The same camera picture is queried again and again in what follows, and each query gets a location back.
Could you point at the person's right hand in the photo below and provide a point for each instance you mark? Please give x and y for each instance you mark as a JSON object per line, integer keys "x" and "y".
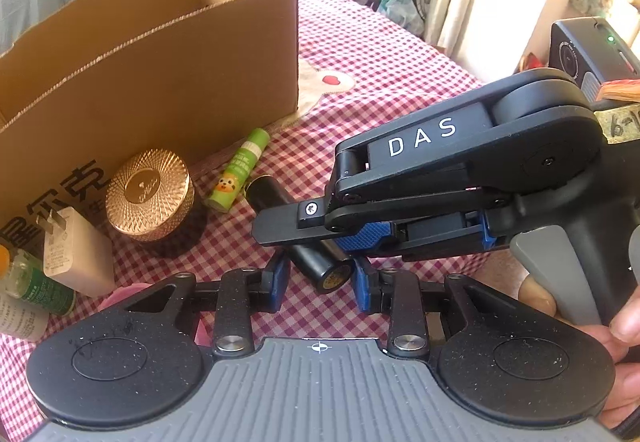
{"x": 627, "y": 362}

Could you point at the gold lid cosmetic jar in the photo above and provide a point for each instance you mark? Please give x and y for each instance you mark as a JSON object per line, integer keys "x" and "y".
{"x": 150, "y": 192}

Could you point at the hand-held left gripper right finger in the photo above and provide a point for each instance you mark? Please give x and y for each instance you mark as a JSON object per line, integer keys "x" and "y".
{"x": 363, "y": 289}

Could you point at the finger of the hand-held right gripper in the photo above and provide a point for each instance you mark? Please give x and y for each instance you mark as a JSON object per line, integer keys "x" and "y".
{"x": 365, "y": 237}
{"x": 435, "y": 234}

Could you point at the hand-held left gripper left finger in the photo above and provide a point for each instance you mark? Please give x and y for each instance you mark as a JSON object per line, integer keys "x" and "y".
{"x": 278, "y": 278}

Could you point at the white charger plug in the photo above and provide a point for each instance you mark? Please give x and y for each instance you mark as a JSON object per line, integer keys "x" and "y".
{"x": 75, "y": 252}

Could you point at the small orange item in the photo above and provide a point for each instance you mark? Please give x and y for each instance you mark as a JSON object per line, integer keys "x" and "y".
{"x": 4, "y": 262}

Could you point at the green label bottle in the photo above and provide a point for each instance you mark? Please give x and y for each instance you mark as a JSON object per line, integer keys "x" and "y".
{"x": 45, "y": 292}

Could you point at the pale plastic bag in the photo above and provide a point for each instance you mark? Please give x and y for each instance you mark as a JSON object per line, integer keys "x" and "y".
{"x": 400, "y": 10}

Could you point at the green lip balm tube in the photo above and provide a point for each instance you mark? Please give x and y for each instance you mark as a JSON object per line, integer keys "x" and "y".
{"x": 240, "y": 167}

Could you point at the pink round lid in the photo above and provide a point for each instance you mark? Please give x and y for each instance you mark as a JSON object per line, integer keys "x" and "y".
{"x": 122, "y": 297}

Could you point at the black cylinder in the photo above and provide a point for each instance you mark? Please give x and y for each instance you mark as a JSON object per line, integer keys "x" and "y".
{"x": 312, "y": 262}

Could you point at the brown cardboard box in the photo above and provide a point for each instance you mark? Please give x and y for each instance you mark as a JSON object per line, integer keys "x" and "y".
{"x": 160, "y": 92}

